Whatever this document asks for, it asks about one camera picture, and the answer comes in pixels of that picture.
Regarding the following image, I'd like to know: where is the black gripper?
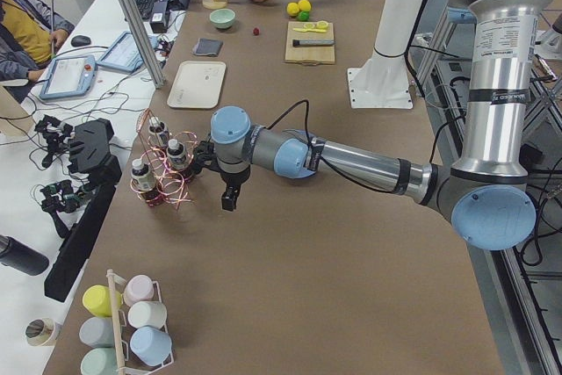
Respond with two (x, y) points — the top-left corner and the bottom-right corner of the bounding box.
(191, 141), (250, 212)

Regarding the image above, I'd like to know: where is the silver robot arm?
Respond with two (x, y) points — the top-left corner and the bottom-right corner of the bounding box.
(198, 0), (552, 250)

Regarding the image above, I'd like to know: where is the dark drink bottle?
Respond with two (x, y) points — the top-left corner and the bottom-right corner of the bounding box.
(131, 158), (160, 206)
(148, 116), (169, 148)
(166, 138), (193, 181)

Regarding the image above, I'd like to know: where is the cream rabbit tray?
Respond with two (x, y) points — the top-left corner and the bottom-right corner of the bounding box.
(167, 61), (227, 110)

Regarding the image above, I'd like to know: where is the pink cup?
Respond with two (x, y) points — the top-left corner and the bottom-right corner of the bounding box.
(123, 274), (155, 306)

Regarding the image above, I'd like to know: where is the white cup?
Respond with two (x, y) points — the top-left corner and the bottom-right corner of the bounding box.
(127, 301), (168, 329)

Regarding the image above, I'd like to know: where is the grey folded cloth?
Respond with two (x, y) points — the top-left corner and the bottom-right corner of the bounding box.
(192, 38), (223, 57)

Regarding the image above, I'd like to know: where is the blue cup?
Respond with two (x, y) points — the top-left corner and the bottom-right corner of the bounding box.
(129, 326), (172, 366)

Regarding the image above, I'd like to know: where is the yellow cup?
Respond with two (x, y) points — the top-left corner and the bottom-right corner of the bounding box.
(82, 285), (112, 317)

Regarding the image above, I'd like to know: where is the steel rod black tip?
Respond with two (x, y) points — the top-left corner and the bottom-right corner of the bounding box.
(292, 39), (335, 47)

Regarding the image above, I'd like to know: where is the green bowl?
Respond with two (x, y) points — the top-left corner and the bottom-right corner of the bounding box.
(209, 8), (236, 30)

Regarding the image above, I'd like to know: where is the wooden cutting board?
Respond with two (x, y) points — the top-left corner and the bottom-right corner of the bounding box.
(285, 20), (335, 65)

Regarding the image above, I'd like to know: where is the yellow plastic knife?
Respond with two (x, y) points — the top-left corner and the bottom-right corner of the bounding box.
(292, 27), (328, 33)

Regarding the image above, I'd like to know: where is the grey cup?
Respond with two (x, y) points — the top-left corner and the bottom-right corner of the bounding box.
(79, 317), (114, 348)

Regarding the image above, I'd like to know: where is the green lime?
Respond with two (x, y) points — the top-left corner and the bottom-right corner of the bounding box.
(297, 11), (310, 22)

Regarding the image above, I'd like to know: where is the blue teach pendant tablet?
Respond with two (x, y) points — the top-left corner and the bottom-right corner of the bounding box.
(40, 54), (97, 100)

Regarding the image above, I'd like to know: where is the yellow lemon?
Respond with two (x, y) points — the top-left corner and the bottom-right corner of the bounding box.
(298, 0), (312, 12)
(286, 2), (300, 17)

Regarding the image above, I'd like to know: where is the mint green cup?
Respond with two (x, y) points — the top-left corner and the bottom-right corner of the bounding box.
(80, 348), (118, 375)

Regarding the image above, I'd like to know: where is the black computer mouse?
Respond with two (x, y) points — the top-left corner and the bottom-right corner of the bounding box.
(70, 35), (91, 47)

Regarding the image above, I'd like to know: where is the black thermos bottle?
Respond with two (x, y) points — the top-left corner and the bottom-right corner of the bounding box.
(1, 235), (49, 276)

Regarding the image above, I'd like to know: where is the tape roll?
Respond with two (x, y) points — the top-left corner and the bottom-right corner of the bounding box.
(25, 318), (61, 347)

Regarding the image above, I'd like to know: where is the seated person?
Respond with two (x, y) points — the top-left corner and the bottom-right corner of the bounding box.
(1, 0), (75, 102)

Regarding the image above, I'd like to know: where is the copper wire bottle rack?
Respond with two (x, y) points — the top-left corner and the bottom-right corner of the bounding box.
(130, 109), (198, 209)

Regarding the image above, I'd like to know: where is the white wire cup rack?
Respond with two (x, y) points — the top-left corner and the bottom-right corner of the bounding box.
(106, 269), (175, 374)

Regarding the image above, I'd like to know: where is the white camera mount stand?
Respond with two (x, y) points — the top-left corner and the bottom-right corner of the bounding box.
(348, 0), (422, 109)

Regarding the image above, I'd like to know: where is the aluminium frame post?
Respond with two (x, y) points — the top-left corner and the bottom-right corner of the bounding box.
(118, 0), (165, 89)

